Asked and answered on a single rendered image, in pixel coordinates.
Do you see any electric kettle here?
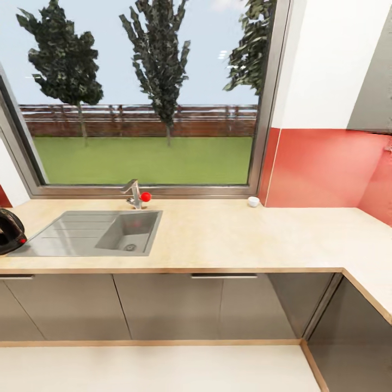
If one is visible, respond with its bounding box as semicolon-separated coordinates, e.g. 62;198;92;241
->
0;207;27;255

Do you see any coffee cup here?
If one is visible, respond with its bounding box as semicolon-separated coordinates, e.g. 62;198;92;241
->
248;197;259;207

